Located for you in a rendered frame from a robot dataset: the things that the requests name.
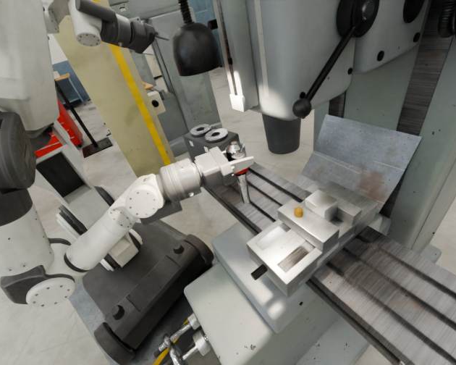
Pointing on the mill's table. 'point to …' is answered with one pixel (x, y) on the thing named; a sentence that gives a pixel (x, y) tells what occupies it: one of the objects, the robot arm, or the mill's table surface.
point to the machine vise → (348, 224)
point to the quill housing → (296, 53)
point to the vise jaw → (309, 225)
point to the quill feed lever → (356, 28)
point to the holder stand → (208, 140)
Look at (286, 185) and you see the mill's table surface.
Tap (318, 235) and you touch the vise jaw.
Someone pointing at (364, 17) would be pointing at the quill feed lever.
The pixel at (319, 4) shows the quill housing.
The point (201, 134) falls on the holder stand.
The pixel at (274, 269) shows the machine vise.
